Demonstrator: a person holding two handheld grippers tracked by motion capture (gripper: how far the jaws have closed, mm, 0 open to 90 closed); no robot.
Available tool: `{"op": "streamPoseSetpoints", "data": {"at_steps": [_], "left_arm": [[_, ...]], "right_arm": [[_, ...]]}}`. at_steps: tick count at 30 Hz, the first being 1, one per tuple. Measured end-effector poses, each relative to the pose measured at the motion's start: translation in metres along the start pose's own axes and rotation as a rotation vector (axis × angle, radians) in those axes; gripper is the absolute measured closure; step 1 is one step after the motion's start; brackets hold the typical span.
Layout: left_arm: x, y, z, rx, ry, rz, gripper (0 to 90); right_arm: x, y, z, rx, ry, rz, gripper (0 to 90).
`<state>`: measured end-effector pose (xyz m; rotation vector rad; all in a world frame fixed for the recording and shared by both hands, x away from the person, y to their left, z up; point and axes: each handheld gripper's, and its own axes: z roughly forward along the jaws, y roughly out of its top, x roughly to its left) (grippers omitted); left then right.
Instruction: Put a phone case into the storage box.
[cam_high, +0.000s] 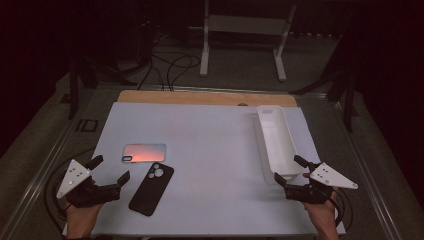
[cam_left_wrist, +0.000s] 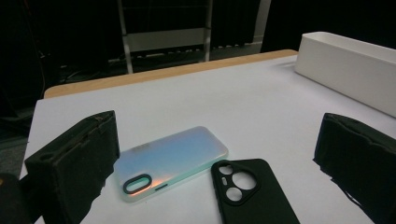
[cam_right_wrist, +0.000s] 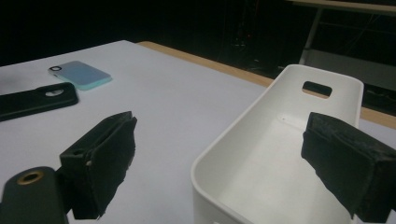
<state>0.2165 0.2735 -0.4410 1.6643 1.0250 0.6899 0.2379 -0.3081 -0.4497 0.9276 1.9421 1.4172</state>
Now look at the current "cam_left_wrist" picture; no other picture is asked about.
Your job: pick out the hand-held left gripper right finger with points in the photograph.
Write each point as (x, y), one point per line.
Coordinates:
(361, 161)

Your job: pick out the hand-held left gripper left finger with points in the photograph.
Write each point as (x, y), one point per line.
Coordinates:
(74, 161)

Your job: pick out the white storage box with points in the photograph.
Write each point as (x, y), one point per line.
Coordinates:
(342, 71)

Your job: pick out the iridescent phone case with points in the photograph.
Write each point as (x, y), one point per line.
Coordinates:
(174, 155)

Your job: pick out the black phone case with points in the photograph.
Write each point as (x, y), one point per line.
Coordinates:
(267, 202)

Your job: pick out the white table mat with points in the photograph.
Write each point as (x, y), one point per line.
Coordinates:
(249, 102)

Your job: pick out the white metal stand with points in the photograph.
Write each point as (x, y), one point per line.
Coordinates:
(165, 39)

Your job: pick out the white metal post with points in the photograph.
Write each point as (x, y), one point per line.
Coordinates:
(262, 21)

